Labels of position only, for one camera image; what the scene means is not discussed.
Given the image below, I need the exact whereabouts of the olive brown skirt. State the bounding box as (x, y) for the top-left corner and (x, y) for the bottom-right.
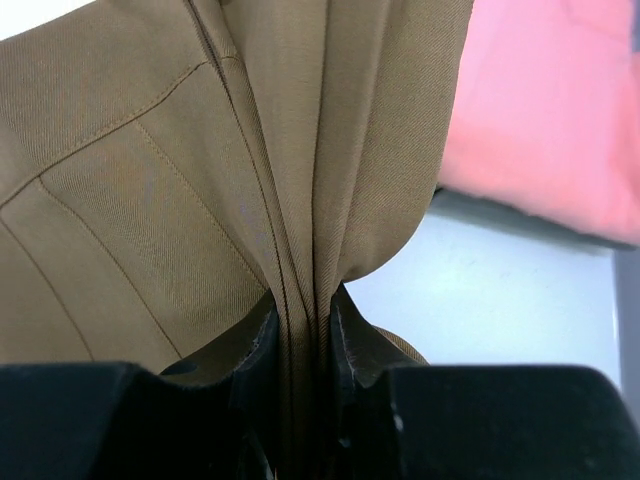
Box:
(1, 1), (472, 479)

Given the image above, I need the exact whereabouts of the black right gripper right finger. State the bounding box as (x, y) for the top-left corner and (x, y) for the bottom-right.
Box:
(329, 289), (639, 479)

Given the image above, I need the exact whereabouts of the pink skirt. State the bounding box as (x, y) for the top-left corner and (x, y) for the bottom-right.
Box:
(439, 1), (639, 245)

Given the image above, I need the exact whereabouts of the grey pleated skirt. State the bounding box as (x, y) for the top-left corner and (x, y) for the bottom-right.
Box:
(428, 189), (638, 251)

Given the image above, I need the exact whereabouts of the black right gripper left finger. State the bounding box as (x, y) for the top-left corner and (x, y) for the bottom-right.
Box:
(1, 295), (279, 479)

